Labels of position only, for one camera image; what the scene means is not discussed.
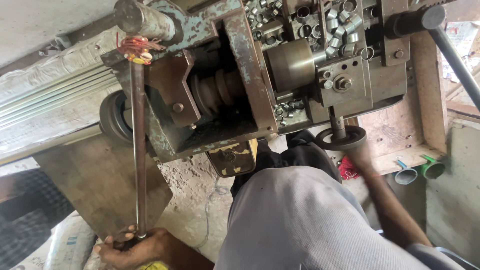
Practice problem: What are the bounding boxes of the person's left hand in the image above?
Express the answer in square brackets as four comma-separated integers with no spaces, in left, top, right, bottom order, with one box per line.
[93,224,174,269]

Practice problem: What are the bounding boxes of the person's right hand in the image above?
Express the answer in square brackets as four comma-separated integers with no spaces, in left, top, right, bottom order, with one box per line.
[346,142,378,178]

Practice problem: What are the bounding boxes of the long metal lever rod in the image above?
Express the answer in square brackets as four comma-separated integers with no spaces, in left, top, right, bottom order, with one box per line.
[129,62,148,241]

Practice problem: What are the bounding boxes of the black handwheel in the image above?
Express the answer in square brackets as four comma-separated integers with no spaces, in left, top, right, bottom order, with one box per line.
[315,125,367,152]

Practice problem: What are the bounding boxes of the white printed sack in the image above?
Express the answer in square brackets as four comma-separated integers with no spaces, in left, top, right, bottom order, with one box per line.
[10,210,99,270]

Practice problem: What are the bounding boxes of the yellow cloth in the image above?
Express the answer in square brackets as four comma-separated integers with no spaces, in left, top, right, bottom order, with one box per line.
[138,260,170,270]

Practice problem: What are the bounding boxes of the grey steel plate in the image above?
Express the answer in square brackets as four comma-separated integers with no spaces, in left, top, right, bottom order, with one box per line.
[34,134,174,243]

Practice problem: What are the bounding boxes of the black mesh mat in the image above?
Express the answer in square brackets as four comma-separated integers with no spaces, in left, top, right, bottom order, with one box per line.
[0,168,76,270]

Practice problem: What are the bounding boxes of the black belt pulley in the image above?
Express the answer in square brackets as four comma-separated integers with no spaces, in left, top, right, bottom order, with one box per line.
[99,90,134,146]

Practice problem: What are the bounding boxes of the bundle of wrapped metal strips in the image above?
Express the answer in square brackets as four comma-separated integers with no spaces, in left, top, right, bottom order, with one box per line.
[0,26,125,166]

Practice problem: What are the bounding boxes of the person's grey shirt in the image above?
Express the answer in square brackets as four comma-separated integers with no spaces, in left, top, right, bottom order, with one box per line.
[214,166,466,270]

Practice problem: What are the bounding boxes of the red thread charm with shells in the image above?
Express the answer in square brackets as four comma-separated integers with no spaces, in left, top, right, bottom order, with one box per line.
[116,32,166,65]

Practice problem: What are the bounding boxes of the person's black trousers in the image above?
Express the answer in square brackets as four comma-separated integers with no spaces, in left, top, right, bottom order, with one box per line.
[230,129,343,199]

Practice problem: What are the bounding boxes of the small heap of metal rings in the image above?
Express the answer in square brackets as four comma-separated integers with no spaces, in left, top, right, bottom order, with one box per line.
[274,99,306,127]

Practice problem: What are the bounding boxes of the worn blue-green lathe machine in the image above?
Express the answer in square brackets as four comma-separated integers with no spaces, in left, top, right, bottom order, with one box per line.
[99,0,447,179]

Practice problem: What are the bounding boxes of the red cloth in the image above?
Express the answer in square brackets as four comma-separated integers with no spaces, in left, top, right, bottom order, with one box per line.
[338,155,361,181]

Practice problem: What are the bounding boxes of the blue plastic scoop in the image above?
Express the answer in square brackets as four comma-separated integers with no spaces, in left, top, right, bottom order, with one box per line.
[394,160,419,186]

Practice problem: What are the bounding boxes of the large pile of metal rings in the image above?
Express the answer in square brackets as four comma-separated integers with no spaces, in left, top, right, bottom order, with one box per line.
[244,0,376,61]

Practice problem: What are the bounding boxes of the green plastic cup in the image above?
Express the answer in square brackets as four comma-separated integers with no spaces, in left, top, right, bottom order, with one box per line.
[419,154,447,180]

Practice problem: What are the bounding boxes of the printed paper sheets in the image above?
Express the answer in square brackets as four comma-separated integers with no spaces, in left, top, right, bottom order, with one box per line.
[440,20,480,84]

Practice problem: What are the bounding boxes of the thin white wire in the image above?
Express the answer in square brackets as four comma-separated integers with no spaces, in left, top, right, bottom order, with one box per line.
[194,175,230,250]

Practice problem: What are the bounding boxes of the wooden bench frame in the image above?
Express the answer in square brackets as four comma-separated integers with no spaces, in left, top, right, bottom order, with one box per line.
[347,29,449,176]

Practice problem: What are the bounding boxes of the black-handled steel lever bar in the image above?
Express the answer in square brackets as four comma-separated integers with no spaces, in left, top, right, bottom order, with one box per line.
[384,4,480,112]

